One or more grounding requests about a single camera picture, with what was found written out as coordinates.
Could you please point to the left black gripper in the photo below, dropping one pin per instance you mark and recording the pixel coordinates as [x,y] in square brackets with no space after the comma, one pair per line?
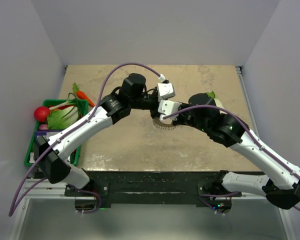
[155,113]

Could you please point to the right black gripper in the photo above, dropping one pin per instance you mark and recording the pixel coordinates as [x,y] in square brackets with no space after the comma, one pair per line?
[178,120]

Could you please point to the metal disc with keyrings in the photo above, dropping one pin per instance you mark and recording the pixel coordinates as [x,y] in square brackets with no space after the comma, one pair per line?
[164,126]

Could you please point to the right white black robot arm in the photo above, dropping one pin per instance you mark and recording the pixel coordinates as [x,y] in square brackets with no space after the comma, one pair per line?
[279,182]

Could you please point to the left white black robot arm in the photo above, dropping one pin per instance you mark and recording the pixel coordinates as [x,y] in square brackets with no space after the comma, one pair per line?
[51,153]

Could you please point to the white toy vegetable green leaves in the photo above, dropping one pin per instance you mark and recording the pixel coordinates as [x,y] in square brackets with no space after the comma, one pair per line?
[218,103]

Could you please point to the orange toy carrot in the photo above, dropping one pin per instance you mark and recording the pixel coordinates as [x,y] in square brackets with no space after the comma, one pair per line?
[81,95]

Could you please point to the toy bok choy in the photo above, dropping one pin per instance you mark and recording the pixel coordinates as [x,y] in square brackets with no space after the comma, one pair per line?
[66,113]

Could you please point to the purple box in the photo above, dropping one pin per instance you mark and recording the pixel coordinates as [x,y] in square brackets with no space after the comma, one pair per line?
[45,133]

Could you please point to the pink toy onion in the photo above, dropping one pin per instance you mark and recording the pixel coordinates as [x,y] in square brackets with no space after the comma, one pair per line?
[43,127]

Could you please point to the red toy radish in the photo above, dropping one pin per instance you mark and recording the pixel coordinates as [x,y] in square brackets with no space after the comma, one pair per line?
[41,113]

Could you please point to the green plastic crate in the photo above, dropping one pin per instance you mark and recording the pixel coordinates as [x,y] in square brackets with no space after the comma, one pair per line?
[51,104]

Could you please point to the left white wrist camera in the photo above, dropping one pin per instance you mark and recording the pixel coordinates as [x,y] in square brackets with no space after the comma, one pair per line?
[165,91]

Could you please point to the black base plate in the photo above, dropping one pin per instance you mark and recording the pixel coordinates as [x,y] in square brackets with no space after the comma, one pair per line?
[197,188]

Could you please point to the aluminium rail frame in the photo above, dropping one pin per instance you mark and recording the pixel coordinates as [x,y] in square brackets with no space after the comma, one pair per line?
[38,191]

